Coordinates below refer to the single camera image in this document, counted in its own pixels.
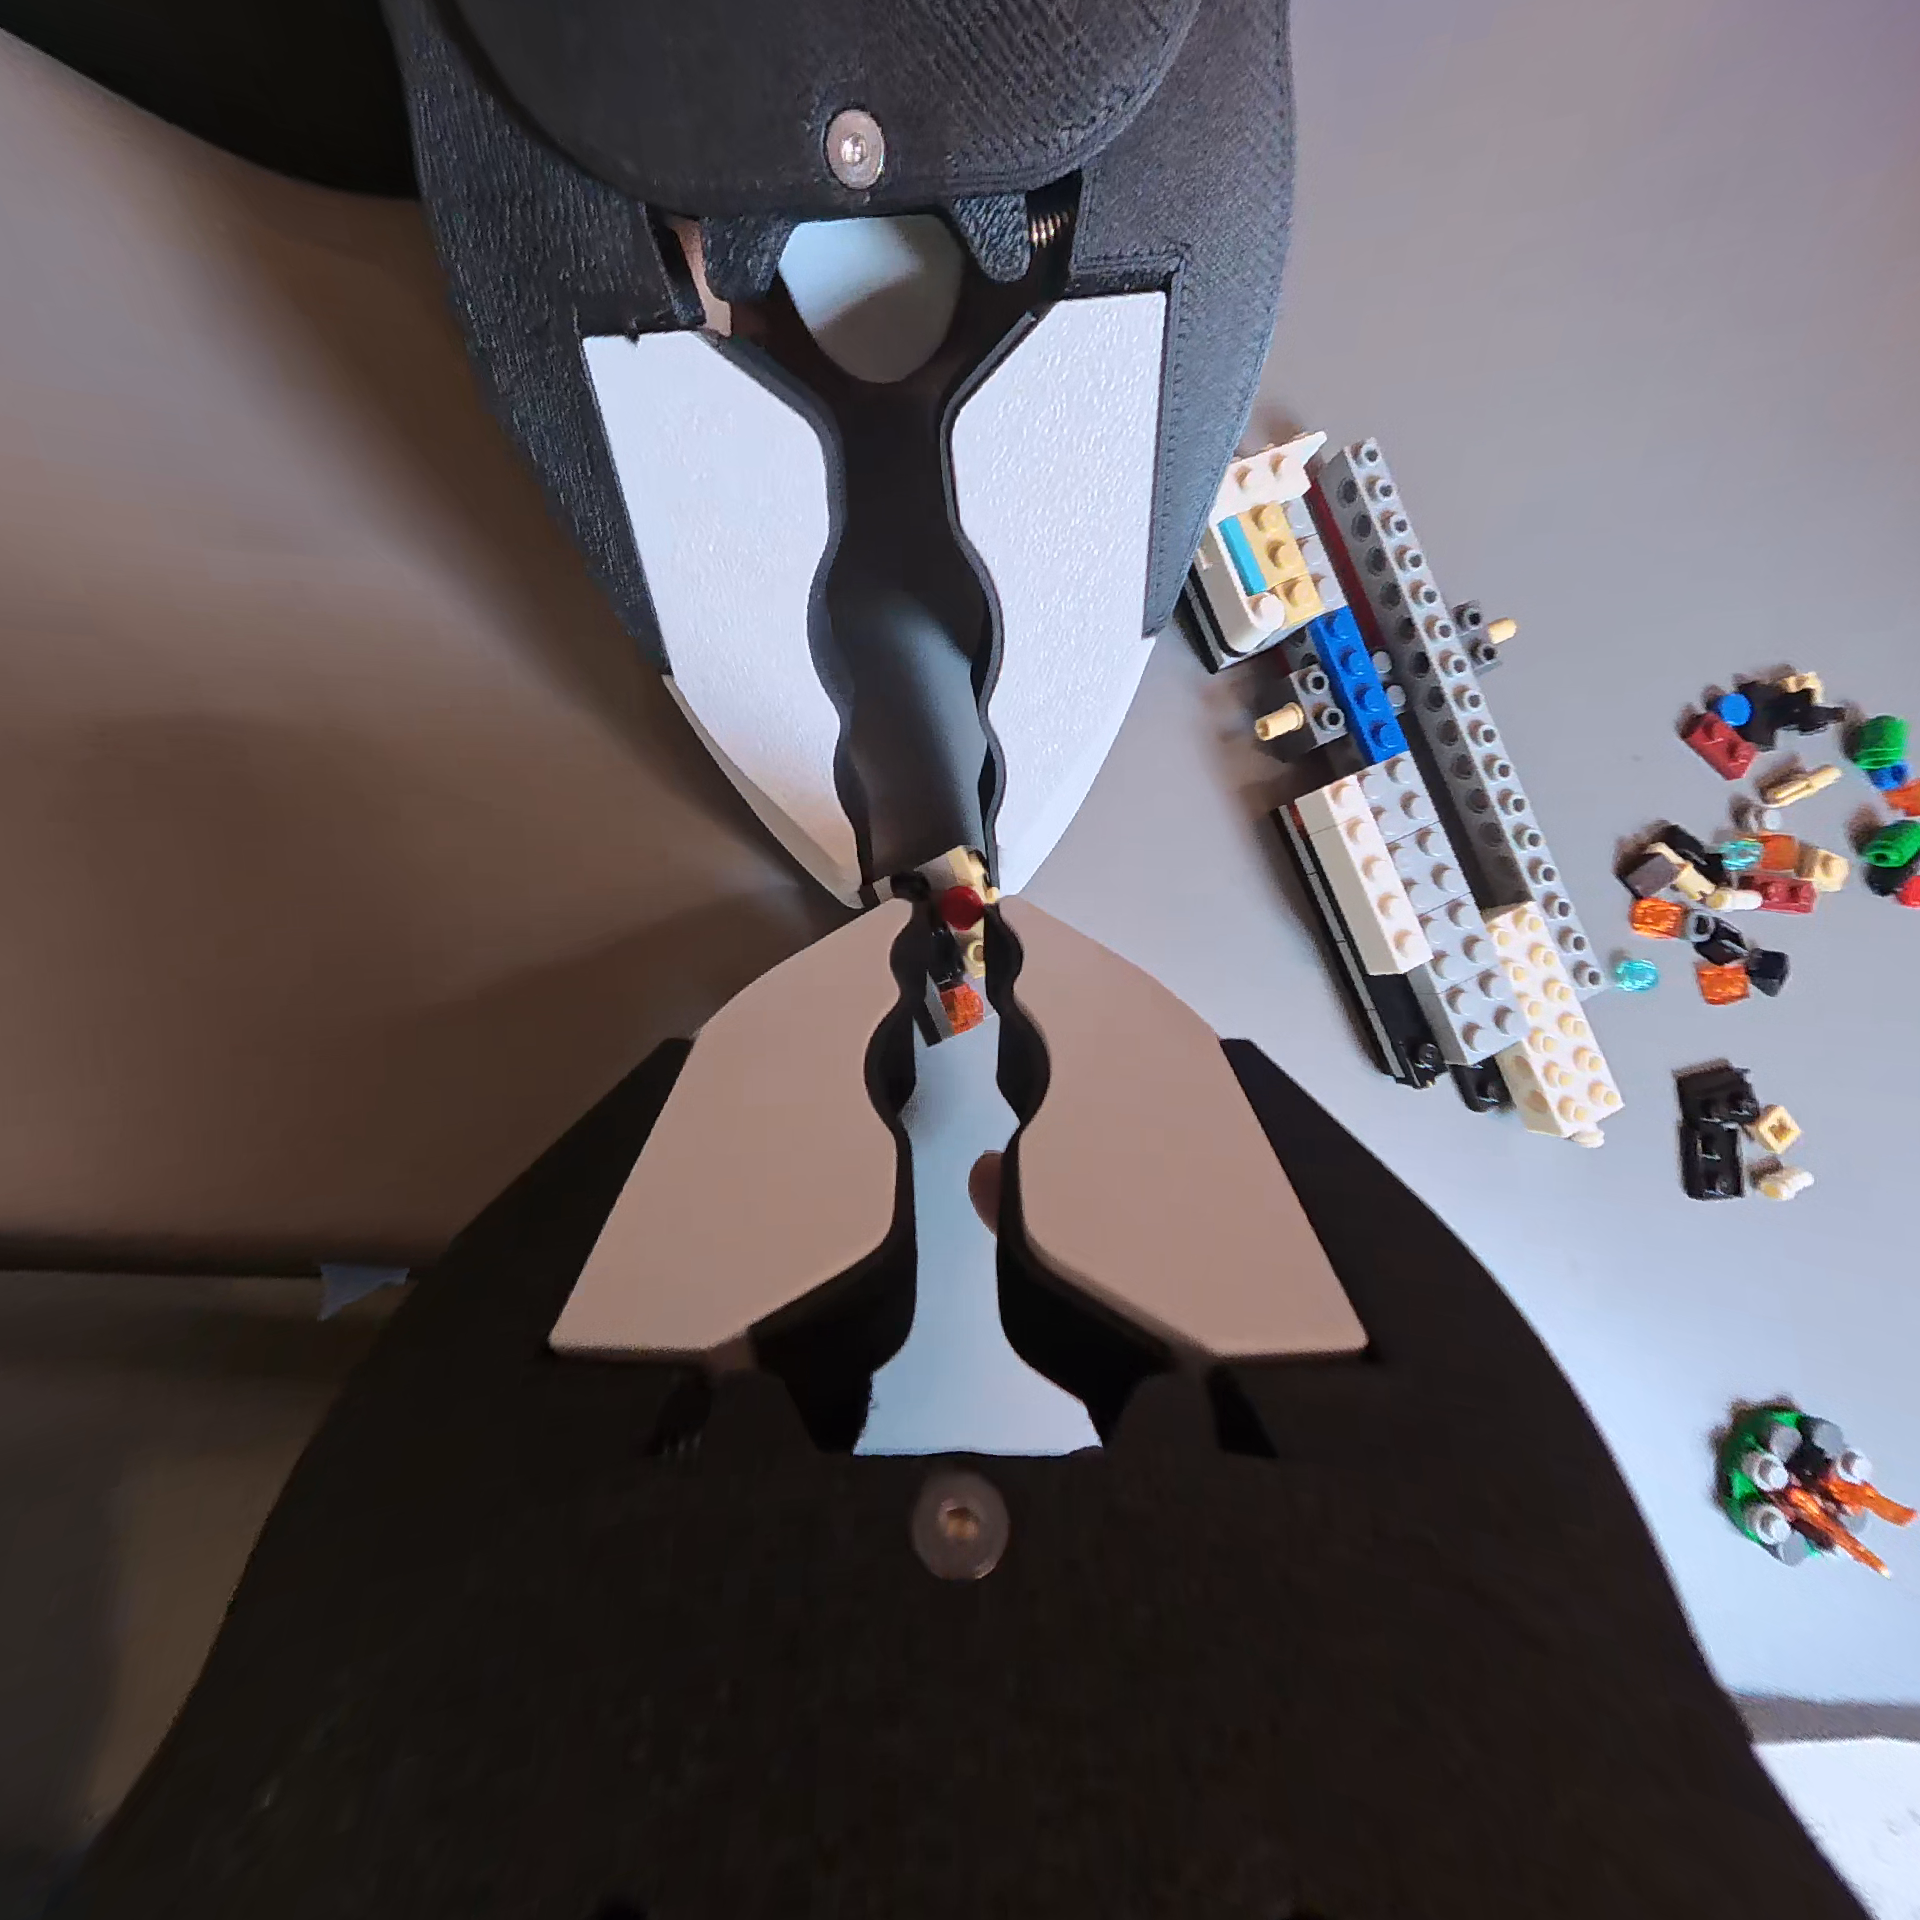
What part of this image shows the pile of lego pieces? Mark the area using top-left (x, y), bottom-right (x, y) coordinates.
top-left (1612, 663), bottom-right (1920, 1204)

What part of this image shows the long grey lego build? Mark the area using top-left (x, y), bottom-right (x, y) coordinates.
top-left (1178, 431), bottom-right (1630, 1151)

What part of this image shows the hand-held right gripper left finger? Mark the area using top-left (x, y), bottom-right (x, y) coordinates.
top-left (547, 908), bottom-right (922, 1367)

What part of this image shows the black mesh armrest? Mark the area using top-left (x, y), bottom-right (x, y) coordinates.
top-left (0, 0), bottom-right (425, 200)

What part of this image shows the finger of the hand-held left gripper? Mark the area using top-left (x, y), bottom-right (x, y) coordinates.
top-left (942, 285), bottom-right (1172, 902)
top-left (577, 326), bottom-right (882, 910)

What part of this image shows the green round lego campfire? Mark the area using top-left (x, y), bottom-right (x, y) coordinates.
top-left (1715, 1399), bottom-right (1920, 1576)

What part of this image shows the printed white paper bag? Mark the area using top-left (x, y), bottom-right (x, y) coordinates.
top-left (1745, 1733), bottom-right (1920, 1920)

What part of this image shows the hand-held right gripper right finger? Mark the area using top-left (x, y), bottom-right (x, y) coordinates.
top-left (987, 896), bottom-right (1371, 1368)

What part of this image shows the small grey lego assembly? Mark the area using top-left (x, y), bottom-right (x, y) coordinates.
top-left (897, 844), bottom-right (1003, 1051)

